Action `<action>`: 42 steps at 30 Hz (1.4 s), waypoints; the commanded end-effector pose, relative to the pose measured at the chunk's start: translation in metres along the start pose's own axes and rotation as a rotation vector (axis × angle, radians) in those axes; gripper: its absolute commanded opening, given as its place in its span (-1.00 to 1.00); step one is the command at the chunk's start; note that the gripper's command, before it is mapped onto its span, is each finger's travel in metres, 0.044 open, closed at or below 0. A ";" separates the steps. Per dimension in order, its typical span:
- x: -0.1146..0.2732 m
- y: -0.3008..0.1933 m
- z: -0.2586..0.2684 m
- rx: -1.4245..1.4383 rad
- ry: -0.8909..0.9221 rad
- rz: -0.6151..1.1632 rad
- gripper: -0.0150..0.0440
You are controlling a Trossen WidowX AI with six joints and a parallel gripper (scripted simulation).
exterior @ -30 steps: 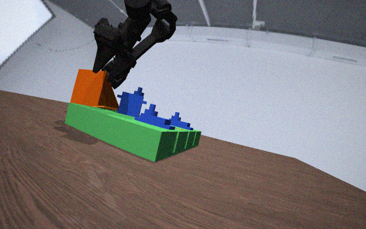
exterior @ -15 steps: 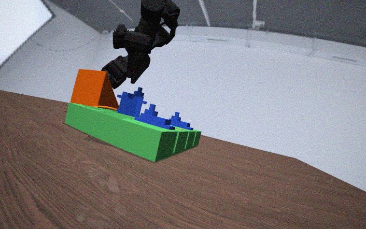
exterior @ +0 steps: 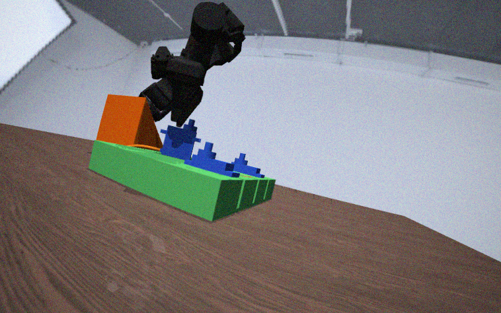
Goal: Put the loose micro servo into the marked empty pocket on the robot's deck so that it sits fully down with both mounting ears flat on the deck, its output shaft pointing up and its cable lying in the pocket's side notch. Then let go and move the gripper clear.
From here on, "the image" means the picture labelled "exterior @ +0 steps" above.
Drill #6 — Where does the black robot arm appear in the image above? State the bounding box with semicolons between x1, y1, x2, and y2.
139;2;246;122

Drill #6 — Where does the green rectangular block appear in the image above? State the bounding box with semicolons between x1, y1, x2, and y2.
89;140;276;221

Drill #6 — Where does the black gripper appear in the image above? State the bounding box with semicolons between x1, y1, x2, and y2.
165;46;211;127

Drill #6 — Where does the blue micro servo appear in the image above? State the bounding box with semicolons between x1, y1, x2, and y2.
128;119;201;160

